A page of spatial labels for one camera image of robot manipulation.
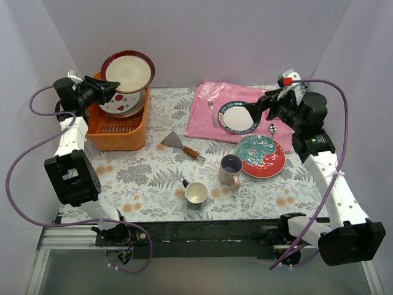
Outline watermelon plate blue rim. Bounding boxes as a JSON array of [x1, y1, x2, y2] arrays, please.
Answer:
[[99, 92, 142, 115], [119, 89, 147, 117]]

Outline red rim cream plate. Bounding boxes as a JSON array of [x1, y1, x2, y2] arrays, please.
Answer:
[[100, 50, 155, 93]]

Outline iridescent mug pink handle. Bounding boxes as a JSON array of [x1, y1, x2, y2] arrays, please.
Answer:
[[218, 154, 243, 192]]

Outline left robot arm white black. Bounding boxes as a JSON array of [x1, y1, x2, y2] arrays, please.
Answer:
[[44, 76, 131, 246]]

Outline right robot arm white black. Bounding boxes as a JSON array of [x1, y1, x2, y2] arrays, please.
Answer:
[[245, 90, 386, 266]]

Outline orange plastic dish bin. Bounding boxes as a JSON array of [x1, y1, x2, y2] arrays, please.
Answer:
[[87, 88, 151, 151]]

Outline round plate dark green rim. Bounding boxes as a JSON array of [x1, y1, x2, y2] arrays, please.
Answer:
[[218, 101, 259, 135]]

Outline small silver spoon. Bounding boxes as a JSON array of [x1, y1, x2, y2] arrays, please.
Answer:
[[208, 101, 217, 128]]

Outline pink cloth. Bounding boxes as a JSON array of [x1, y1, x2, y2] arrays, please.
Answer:
[[185, 81, 293, 153]]

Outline floral table mat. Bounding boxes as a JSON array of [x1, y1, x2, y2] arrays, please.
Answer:
[[85, 88, 321, 222]]

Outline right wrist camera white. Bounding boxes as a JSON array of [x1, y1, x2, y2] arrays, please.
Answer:
[[277, 69, 301, 100]]

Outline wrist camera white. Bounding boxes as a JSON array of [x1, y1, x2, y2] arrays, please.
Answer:
[[68, 70, 77, 77], [277, 69, 301, 100]]

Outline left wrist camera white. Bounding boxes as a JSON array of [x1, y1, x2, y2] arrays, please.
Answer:
[[68, 70, 77, 77]]

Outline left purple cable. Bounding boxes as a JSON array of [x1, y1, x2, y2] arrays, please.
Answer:
[[5, 85, 153, 273]]

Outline purple cable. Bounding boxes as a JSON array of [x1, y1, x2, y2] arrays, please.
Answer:
[[269, 78, 350, 270], [5, 85, 153, 273]]

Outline metal scraper wooden handle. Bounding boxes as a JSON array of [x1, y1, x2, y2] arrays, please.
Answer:
[[161, 131, 205, 161]]

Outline cream cup teal handle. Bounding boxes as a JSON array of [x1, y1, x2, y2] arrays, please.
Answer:
[[182, 179, 208, 210]]

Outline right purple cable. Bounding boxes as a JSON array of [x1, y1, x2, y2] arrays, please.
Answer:
[[269, 78, 350, 270]]

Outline aluminium frame rail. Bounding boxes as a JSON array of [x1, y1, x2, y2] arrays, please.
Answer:
[[25, 225, 384, 294]]

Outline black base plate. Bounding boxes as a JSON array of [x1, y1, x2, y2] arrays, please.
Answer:
[[95, 219, 316, 261]]

